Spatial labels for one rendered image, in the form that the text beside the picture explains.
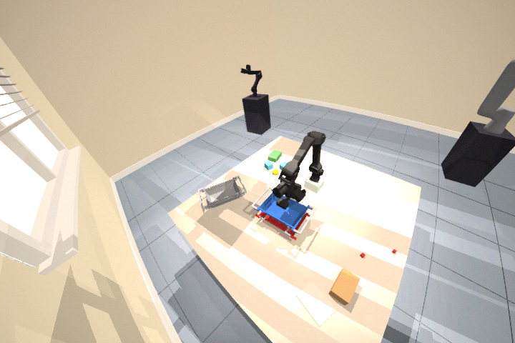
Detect green flat block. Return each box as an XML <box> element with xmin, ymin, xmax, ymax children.
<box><xmin>268</xmin><ymin>149</ymin><xmax>283</xmax><ymax>162</ymax></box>

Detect red plastic tray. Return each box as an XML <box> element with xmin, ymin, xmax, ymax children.
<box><xmin>255</xmin><ymin>212</ymin><xmax>310</xmax><ymax>240</ymax></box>

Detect tan rectangular block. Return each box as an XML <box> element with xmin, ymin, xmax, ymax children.
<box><xmin>329</xmin><ymin>268</ymin><xmax>360</xmax><ymax>306</ymax></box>

